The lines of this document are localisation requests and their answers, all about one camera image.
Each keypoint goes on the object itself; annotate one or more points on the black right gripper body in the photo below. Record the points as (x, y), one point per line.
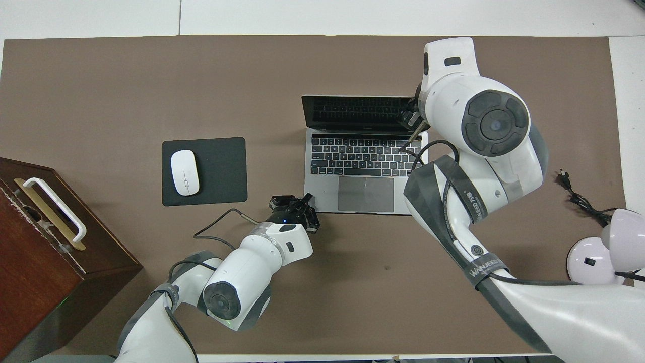
(418, 103)

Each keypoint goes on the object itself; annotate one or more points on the dark wooden box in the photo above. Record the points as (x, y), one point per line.
(40, 272)

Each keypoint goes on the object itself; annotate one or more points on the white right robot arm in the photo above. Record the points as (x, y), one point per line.
(453, 96)

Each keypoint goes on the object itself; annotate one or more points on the white desk lamp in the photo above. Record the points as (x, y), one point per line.
(584, 259)

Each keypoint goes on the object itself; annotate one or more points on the white computer mouse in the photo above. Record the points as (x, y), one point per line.
(185, 171)

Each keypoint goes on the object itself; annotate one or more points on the black mouse pad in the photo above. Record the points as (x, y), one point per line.
(221, 171)

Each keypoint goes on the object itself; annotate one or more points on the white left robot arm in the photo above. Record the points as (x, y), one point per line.
(242, 282)

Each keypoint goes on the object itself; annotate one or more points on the silver laptop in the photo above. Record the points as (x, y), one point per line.
(352, 161)

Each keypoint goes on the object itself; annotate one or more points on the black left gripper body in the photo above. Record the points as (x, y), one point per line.
(287, 217)

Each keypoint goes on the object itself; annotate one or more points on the brown table mat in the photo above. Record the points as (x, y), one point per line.
(101, 91)

